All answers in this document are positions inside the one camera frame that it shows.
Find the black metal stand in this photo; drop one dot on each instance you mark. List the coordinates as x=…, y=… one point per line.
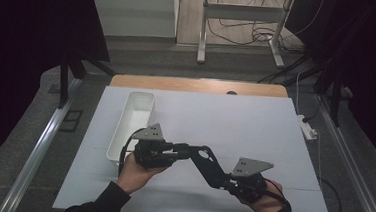
x=67, y=77
x=335, y=96

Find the white cabinet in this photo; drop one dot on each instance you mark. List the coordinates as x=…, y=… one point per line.
x=132, y=12

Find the dark curtain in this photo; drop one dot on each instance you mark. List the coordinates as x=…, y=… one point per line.
x=369, y=65
x=33, y=41

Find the black phone case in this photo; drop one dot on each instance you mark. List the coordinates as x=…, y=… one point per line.
x=210, y=167

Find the white metal desk frame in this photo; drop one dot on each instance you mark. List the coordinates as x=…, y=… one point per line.
x=241, y=12

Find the black floor grille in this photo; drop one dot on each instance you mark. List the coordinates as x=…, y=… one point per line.
x=71, y=120

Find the white table cover sheet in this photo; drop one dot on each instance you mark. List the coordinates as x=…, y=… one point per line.
x=228, y=125

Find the white plastic tray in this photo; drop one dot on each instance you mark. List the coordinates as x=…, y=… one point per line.
x=134, y=122

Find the person's right hand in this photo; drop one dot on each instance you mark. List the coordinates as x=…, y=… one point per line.
x=271, y=205

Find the person's left hand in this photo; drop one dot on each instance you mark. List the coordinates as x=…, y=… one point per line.
x=134, y=175

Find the aluminium rail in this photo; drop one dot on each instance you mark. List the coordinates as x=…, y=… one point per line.
x=352, y=164
x=39, y=149

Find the white power strip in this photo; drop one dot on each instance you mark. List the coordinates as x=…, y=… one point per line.
x=306, y=128

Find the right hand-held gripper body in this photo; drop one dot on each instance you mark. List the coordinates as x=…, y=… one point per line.
x=249, y=177

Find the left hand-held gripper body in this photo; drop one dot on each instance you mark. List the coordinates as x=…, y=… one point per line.
x=151, y=150

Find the black table grommet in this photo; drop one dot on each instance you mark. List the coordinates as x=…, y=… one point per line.
x=232, y=92

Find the wooden table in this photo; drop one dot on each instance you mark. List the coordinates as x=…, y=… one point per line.
x=184, y=84

